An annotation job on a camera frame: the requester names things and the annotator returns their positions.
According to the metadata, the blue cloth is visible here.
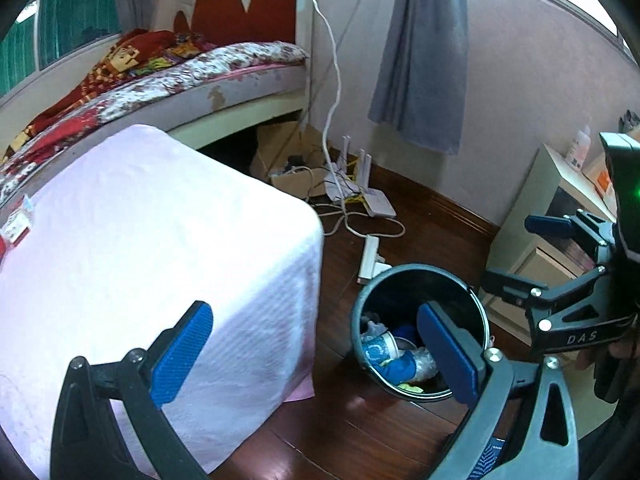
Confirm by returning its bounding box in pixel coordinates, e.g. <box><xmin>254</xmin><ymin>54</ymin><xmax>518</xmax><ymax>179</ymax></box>
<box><xmin>376</xmin><ymin>350</ymin><xmax>416</xmax><ymax>386</ymax></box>

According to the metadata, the red paper cup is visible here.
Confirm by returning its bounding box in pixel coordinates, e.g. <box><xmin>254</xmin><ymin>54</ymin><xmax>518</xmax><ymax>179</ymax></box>
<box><xmin>0</xmin><ymin>237</ymin><xmax>8</xmax><ymax>264</ymax></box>

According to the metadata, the red heart headboard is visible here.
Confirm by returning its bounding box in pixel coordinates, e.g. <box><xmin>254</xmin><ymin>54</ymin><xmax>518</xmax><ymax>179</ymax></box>
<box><xmin>172</xmin><ymin>0</ymin><xmax>314</xmax><ymax>52</ymax></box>

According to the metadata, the grey curtain right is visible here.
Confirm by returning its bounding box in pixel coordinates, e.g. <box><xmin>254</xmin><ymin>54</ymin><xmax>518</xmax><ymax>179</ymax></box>
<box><xmin>369</xmin><ymin>0</ymin><xmax>469</xmax><ymax>155</ymax></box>

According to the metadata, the cardboard box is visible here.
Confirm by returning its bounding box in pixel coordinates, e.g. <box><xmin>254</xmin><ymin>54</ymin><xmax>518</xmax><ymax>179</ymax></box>
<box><xmin>250</xmin><ymin>122</ymin><xmax>329</xmax><ymax>202</ymax></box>

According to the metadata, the red white milk carton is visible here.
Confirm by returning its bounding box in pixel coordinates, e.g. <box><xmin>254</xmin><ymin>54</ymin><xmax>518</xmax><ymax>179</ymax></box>
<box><xmin>1</xmin><ymin>195</ymin><xmax>35</xmax><ymax>247</ymax></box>

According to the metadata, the person right hand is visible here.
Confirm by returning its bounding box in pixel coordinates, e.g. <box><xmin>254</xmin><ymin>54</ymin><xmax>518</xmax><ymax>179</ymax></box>
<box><xmin>575</xmin><ymin>336</ymin><xmax>639</xmax><ymax>370</ymax></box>

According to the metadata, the yellow cloth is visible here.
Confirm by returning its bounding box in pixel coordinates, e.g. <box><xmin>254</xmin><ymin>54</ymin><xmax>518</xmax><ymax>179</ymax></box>
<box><xmin>397</xmin><ymin>382</ymin><xmax>424</xmax><ymax>394</ymax></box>

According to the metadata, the beige nightstand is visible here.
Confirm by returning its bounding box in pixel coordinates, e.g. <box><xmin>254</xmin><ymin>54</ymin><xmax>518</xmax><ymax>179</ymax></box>
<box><xmin>479</xmin><ymin>143</ymin><xmax>622</xmax><ymax>340</ymax></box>

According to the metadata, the red patterned blanket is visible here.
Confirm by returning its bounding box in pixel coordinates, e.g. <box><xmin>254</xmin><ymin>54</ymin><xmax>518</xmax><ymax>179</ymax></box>
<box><xmin>1</xmin><ymin>28</ymin><xmax>215</xmax><ymax>162</ymax></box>

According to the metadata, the white lotion bottle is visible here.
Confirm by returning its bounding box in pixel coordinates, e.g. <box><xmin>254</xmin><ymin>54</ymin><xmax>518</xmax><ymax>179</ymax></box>
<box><xmin>565</xmin><ymin>125</ymin><xmax>591</xmax><ymax>171</ymax></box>

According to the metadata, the white power strip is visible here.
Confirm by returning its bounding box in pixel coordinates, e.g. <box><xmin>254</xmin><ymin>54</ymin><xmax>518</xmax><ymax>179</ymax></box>
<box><xmin>357</xmin><ymin>235</ymin><xmax>392</xmax><ymax>284</ymax></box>

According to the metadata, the blue striped shoe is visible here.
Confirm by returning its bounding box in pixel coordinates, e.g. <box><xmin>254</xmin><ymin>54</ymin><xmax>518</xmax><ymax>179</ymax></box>
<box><xmin>468</xmin><ymin>437</ymin><xmax>504</xmax><ymax>480</ymax></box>

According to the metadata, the white wifi router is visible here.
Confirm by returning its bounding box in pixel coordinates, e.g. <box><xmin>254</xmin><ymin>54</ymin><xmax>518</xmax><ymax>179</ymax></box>
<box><xmin>323</xmin><ymin>136</ymin><xmax>396</xmax><ymax>219</ymax></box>

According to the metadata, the window with green curtain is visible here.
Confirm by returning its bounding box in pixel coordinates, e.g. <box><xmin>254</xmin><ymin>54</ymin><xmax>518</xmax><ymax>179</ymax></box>
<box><xmin>1</xmin><ymin>0</ymin><xmax>120</xmax><ymax>96</ymax></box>

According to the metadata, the clear plastic bag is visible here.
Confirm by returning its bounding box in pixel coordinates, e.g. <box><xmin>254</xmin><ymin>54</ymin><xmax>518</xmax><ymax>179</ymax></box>
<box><xmin>407</xmin><ymin>347</ymin><xmax>438</xmax><ymax>384</ymax></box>

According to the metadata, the black trash bin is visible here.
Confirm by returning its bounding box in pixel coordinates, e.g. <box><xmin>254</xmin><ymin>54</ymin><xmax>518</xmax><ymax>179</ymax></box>
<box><xmin>350</xmin><ymin>263</ymin><xmax>491</xmax><ymax>403</ymax></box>

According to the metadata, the white cable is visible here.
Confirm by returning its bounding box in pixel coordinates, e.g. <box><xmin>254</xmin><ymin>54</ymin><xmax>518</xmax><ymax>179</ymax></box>
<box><xmin>278</xmin><ymin>0</ymin><xmax>407</xmax><ymax>239</ymax></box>

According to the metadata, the blue round paper bowl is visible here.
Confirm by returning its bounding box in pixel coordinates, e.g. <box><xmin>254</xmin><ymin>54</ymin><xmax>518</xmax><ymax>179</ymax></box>
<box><xmin>362</xmin><ymin>332</ymin><xmax>405</xmax><ymax>369</ymax></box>

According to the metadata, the bed with floral sheet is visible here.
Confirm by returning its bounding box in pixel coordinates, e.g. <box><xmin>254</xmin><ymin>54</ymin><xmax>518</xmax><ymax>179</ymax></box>
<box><xmin>1</xmin><ymin>41</ymin><xmax>308</xmax><ymax>204</ymax></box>

